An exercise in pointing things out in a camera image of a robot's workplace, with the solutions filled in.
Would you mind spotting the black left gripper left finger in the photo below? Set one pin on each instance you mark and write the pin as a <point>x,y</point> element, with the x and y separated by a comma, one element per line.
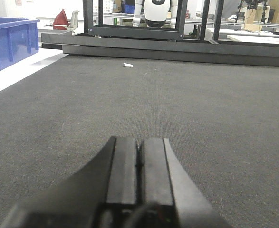
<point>107,181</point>

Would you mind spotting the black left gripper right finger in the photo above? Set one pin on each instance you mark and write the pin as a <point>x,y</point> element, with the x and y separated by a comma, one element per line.
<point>164,181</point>

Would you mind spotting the dark grey table mat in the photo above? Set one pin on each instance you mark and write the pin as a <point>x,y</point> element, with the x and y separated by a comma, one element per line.
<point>222,122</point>

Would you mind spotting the small white paper scrap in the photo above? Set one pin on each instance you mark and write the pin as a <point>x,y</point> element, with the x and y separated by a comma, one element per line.
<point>128,65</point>

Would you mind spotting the stacked black boards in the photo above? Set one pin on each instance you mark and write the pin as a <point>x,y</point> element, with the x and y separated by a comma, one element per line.
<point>217,52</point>

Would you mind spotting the white humanoid robot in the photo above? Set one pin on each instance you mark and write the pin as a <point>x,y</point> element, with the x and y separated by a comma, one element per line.
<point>155,12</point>

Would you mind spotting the white chair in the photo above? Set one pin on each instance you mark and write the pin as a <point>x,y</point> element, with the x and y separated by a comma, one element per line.
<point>74,21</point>

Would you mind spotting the red bag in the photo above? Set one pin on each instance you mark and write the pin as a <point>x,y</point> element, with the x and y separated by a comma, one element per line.
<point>61,21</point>

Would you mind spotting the blue plastic bin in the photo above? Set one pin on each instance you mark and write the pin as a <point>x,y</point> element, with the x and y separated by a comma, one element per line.
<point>18,40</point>

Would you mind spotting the black metal frame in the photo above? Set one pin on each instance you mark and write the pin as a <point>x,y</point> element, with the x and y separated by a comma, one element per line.
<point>94,24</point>

